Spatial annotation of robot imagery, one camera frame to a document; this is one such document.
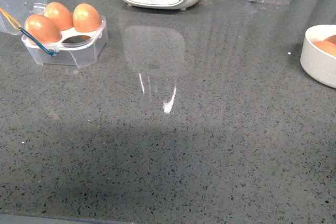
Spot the brown egg in bowl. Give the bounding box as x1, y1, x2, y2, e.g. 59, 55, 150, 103
313, 40, 336, 56
324, 35, 336, 44

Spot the blue rubber band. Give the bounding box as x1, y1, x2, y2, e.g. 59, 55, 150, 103
19, 27, 58, 57

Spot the yellow rubber band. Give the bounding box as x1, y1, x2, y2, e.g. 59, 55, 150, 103
0, 8, 22, 30

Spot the brown egg front left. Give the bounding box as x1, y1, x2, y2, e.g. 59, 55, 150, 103
24, 14, 62, 42

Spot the clear plastic egg box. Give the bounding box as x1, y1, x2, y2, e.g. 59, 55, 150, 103
1, 0, 108, 68

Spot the brown egg back left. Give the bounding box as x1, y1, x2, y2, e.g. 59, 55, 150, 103
44, 2, 74, 31

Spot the white round bowl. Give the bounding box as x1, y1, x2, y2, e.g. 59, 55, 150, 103
300, 24, 335, 88

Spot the brown egg back right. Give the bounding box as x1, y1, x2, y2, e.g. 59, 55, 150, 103
72, 3, 102, 33

